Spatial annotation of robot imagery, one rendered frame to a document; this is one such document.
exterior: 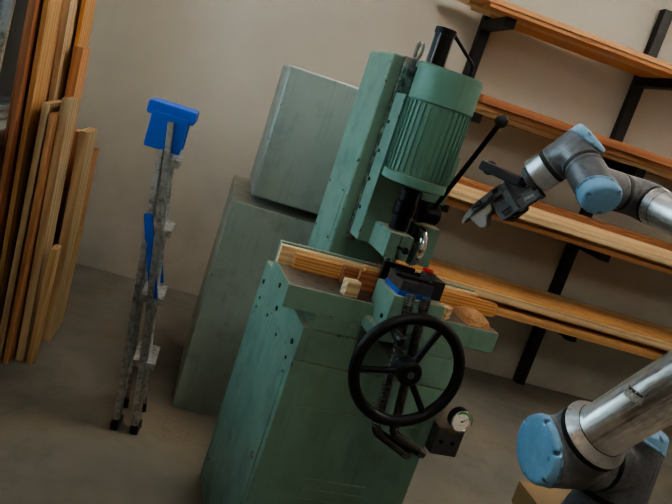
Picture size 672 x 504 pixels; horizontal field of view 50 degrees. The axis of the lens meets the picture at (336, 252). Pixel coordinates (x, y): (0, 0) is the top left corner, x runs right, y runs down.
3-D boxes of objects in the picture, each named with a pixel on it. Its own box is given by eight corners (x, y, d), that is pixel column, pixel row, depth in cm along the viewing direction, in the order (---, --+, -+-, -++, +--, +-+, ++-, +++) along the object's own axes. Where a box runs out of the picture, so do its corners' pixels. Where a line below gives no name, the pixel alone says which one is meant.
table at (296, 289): (287, 320, 168) (295, 296, 167) (267, 278, 196) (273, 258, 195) (508, 369, 187) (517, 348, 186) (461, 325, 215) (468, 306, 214)
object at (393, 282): (397, 294, 174) (404, 273, 173) (383, 280, 184) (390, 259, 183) (444, 306, 178) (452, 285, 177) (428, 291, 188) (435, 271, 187)
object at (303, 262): (292, 268, 191) (297, 254, 190) (291, 265, 193) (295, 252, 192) (493, 317, 211) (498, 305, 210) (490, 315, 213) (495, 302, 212)
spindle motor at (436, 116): (393, 184, 183) (434, 63, 177) (372, 171, 199) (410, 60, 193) (453, 202, 189) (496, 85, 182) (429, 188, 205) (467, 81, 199)
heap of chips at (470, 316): (466, 324, 193) (470, 314, 192) (448, 307, 204) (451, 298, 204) (493, 331, 195) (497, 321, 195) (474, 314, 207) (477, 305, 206)
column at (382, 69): (313, 290, 215) (392, 51, 200) (298, 267, 236) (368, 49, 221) (381, 306, 222) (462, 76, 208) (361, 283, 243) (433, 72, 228)
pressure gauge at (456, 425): (445, 436, 192) (455, 409, 190) (439, 429, 195) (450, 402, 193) (465, 440, 194) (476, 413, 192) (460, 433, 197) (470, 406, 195)
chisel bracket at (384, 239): (380, 261, 192) (391, 231, 191) (365, 247, 205) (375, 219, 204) (405, 268, 195) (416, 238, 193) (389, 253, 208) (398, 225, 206)
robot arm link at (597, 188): (640, 194, 160) (617, 157, 168) (601, 182, 155) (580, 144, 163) (611, 222, 166) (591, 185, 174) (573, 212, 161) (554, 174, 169)
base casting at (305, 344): (291, 359, 181) (302, 326, 180) (257, 284, 235) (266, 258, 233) (447, 391, 195) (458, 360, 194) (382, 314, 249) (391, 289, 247)
